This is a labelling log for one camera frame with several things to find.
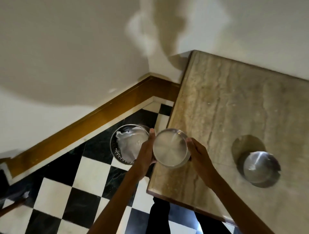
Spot dark wooden furniture leg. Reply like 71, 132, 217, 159
0, 196, 27, 217

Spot round steel lid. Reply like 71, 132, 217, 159
242, 151, 281, 184

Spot brown wooden skirting board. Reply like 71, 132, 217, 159
0, 76, 181, 179

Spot person's black trousers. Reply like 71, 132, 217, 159
145, 197, 240, 234

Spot person's right hand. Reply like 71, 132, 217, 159
186, 137, 214, 180

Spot white plastic bin liner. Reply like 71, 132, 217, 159
115, 127, 149, 162

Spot person's left forearm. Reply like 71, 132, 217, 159
87, 166, 148, 234

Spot person's left hand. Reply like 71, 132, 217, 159
133, 128, 157, 172

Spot round steel container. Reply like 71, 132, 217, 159
153, 128, 191, 169

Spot person's right forearm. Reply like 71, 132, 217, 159
206, 169, 274, 234

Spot perforated steel waste bin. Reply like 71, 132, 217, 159
110, 124, 151, 166

